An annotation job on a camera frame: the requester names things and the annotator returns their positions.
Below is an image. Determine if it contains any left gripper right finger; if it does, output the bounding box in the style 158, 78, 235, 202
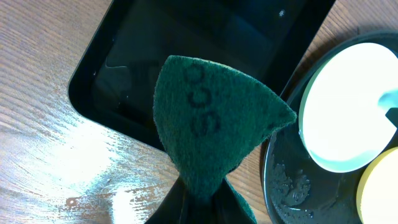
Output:
214, 179, 252, 224

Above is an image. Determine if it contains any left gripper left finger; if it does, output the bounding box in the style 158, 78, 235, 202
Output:
146, 177, 190, 224

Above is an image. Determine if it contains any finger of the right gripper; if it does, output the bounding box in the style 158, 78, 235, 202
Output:
385, 108, 398, 128

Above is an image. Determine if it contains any black rectangular tray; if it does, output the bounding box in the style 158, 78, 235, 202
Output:
68, 0, 334, 149

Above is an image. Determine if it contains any green yellow scrub sponge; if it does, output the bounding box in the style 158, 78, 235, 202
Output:
153, 55, 297, 223

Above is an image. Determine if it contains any light green plate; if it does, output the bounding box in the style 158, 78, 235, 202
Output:
298, 42, 397, 173

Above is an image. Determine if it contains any black round tray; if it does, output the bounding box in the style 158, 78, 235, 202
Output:
262, 30, 398, 224

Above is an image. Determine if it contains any yellow plate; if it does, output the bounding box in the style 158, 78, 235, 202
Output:
356, 147, 397, 224

